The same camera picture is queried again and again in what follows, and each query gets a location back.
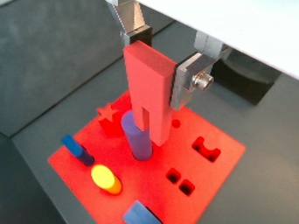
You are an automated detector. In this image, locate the red foam peg board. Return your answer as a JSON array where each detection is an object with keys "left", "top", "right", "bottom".
[{"left": 50, "top": 108, "right": 246, "bottom": 224}]

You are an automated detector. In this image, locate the purple cylinder peg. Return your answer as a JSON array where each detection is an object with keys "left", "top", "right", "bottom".
[{"left": 122, "top": 110, "right": 154, "bottom": 161}]

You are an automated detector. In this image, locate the tall blue square peg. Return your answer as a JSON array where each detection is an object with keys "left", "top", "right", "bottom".
[{"left": 123, "top": 200, "right": 163, "bottom": 224}]

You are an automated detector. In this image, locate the red star peg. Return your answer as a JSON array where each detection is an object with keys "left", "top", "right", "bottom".
[{"left": 98, "top": 103, "right": 123, "bottom": 137}]

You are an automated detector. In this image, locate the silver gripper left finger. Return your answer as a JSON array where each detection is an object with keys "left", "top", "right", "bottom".
[{"left": 106, "top": 0, "right": 154, "bottom": 46}]

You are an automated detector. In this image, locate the yellow cylinder peg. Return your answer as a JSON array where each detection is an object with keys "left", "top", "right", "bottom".
[{"left": 91, "top": 164, "right": 123, "bottom": 195}]

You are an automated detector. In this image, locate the short blue peg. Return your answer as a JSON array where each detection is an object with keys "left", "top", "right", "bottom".
[{"left": 60, "top": 135, "right": 95, "bottom": 166}]

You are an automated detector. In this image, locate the red double-square forked block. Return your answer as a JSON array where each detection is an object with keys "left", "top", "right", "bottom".
[{"left": 124, "top": 41, "right": 175, "bottom": 146}]

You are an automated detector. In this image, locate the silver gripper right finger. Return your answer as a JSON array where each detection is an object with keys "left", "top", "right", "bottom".
[{"left": 171, "top": 31, "right": 231, "bottom": 110}]

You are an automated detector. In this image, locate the black curved stand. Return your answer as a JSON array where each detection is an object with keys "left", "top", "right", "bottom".
[{"left": 211, "top": 50, "right": 282, "bottom": 105}]

